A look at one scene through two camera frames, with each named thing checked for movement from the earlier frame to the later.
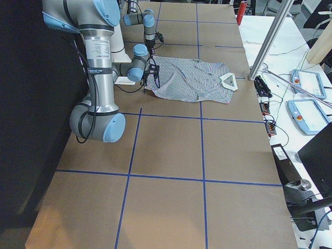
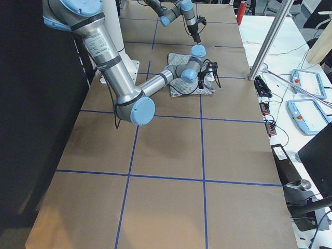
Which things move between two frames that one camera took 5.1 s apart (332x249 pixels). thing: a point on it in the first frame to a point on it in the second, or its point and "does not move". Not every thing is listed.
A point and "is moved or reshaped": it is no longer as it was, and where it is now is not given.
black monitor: x=316 y=158 does not move
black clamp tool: x=262 y=90 does not move
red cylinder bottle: x=241 y=10 does not move
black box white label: x=287 y=172 does not move
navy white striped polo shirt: x=187 y=79 is moved or reshaped
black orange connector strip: x=271 y=125 does not move
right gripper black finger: x=150 y=49 to x=196 y=38
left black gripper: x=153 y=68 to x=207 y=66
